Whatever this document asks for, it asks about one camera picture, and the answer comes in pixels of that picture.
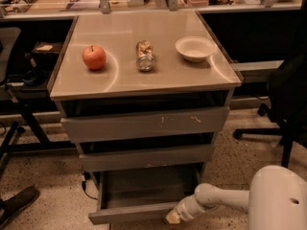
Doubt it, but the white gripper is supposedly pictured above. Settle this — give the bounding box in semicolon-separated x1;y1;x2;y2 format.
166;195;218;224

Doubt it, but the grey bottom drawer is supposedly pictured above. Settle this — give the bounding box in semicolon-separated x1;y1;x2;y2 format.
88;164;200;225

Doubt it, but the black box under desk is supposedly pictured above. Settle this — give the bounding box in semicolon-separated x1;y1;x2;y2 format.
31;41;62;70

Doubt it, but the black shoe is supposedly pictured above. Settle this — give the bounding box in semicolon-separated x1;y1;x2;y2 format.
0;186;39;230

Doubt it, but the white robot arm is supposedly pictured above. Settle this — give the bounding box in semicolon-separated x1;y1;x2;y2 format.
166;166;307;230

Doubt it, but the black cable on floor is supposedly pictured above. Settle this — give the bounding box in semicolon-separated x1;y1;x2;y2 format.
81;172;99;201

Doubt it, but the black office chair right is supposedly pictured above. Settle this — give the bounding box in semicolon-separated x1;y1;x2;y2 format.
233;52;307;168

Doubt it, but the grey drawer cabinet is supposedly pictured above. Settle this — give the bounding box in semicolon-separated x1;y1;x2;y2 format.
46;9;244;174

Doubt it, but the grey top drawer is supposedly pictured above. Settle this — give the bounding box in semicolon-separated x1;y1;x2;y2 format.
61;106;229;143

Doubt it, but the crushed metal can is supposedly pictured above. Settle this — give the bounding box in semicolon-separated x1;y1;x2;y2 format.
136;40;154;72

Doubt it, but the white bowl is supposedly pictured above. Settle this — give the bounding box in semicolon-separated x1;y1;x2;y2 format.
175;36;216;63

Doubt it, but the black coiled tool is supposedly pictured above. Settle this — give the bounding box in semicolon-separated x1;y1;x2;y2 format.
12;0;37;12

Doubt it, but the red apple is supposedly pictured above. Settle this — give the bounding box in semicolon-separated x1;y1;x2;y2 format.
82;45;106;70

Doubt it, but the grey middle drawer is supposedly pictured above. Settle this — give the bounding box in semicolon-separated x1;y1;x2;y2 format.
80;144;215;172

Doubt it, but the grey drawer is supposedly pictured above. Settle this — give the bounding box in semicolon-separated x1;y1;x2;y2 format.
61;106;229;143
80;144;215;172
88;164;200;225

